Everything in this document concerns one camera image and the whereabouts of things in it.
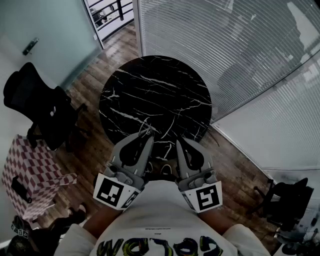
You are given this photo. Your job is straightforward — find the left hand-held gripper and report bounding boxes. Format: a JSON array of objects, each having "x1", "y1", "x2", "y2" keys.
[{"x1": 93, "y1": 130, "x2": 155, "y2": 211}]

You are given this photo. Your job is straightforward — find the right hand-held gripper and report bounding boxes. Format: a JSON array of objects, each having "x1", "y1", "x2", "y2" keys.
[{"x1": 174, "y1": 137, "x2": 223, "y2": 214}]

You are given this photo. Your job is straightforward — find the person's left forearm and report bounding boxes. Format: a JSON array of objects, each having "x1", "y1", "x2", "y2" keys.
[{"x1": 83, "y1": 206, "x2": 124, "y2": 239}]

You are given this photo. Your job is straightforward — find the person's right forearm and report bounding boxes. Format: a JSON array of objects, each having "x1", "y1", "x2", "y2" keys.
[{"x1": 199, "y1": 208, "x2": 236, "y2": 236}]

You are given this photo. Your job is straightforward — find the person's right shoe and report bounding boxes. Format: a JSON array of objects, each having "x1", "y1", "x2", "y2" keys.
[{"x1": 160, "y1": 163, "x2": 173, "y2": 176}]

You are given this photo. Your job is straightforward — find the person's white printed shirt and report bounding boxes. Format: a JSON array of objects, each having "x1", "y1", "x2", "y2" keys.
[{"x1": 53, "y1": 179, "x2": 272, "y2": 256}]

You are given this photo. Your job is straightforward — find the red white checkered box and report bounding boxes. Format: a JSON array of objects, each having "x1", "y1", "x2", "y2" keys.
[{"x1": 1, "y1": 134, "x2": 78, "y2": 221}]

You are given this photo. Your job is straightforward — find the black mesh office chair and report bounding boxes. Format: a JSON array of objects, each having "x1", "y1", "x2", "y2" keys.
[{"x1": 3, "y1": 61, "x2": 89, "y2": 152}]

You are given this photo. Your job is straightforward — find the black office chair with armrests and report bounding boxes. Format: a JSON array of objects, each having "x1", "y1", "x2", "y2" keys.
[{"x1": 246, "y1": 176, "x2": 315, "y2": 231}]

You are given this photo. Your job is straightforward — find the dark equipment pile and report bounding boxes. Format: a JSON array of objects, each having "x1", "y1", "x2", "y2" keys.
[{"x1": 274, "y1": 222, "x2": 320, "y2": 256}]

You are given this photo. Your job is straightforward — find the black metal railing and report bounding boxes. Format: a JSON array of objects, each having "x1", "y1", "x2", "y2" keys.
[{"x1": 86, "y1": 0, "x2": 135, "y2": 33}]

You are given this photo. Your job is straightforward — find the frosted glass door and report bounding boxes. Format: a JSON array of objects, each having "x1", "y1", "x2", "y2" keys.
[{"x1": 0, "y1": 0, "x2": 104, "y2": 89}]

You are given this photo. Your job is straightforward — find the metal door handle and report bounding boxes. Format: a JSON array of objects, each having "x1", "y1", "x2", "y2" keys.
[{"x1": 22, "y1": 37, "x2": 40, "y2": 56}]

